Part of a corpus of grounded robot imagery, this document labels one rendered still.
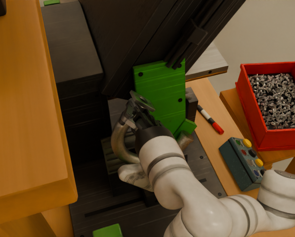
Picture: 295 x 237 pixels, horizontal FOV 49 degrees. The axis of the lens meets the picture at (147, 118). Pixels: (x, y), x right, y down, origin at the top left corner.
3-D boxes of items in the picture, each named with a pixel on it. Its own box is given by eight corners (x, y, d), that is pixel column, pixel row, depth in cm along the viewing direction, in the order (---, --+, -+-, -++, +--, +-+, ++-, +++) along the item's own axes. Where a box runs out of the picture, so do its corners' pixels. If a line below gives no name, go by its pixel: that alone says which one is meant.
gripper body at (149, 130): (189, 148, 59) (171, 119, 66) (156, 130, 54) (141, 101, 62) (163, 176, 61) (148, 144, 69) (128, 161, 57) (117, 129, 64)
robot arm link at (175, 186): (167, 143, 51) (141, 183, 54) (211, 224, 39) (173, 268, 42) (201, 153, 54) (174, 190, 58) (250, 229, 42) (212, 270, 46)
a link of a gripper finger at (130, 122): (144, 128, 59) (146, 124, 62) (125, 112, 59) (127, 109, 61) (136, 137, 60) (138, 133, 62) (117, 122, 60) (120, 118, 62)
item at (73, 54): (96, 86, 115) (80, -1, 89) (117, 155, 97) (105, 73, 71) (43, 98, 112) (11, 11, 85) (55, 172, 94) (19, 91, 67)
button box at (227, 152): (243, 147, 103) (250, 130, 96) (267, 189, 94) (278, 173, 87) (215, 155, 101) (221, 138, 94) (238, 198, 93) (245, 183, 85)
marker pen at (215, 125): (195, 108, 109) (196, 105, 108) (199, 106, 109) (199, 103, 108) (220, 135, 102) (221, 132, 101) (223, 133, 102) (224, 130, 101)
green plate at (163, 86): (174, 115, 88) (172, 42, 75) (185, 133, 82) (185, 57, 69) (133, 125, 86) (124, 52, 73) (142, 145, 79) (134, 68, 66)
